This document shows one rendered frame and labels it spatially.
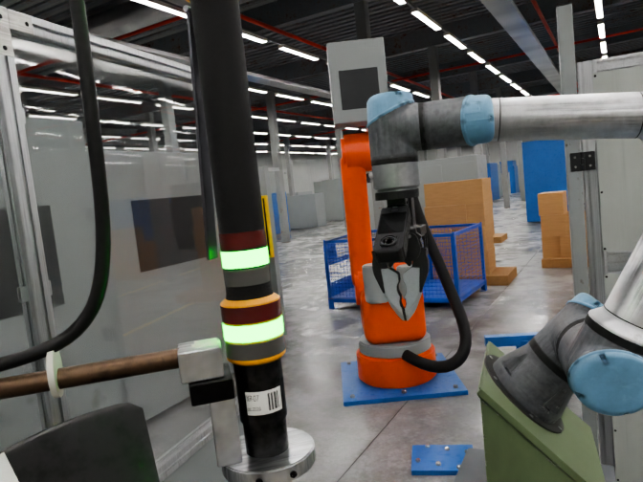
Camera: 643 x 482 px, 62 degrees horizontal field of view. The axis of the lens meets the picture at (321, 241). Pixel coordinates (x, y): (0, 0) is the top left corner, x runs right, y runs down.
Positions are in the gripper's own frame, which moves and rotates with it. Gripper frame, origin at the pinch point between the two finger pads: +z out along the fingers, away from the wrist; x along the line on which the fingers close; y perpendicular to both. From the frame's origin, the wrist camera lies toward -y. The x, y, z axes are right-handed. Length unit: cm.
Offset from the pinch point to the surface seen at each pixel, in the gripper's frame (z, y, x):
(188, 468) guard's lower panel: 50, 32, 70
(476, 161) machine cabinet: -47, 1003, 47
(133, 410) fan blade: -3.1, -46.3, 15.7
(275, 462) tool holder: -3, -52, -1
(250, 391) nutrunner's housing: -8, -52, 1
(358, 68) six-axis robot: -111, 325, 89
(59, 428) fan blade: -3, -51, 19
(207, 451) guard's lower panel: 50, 41, 69
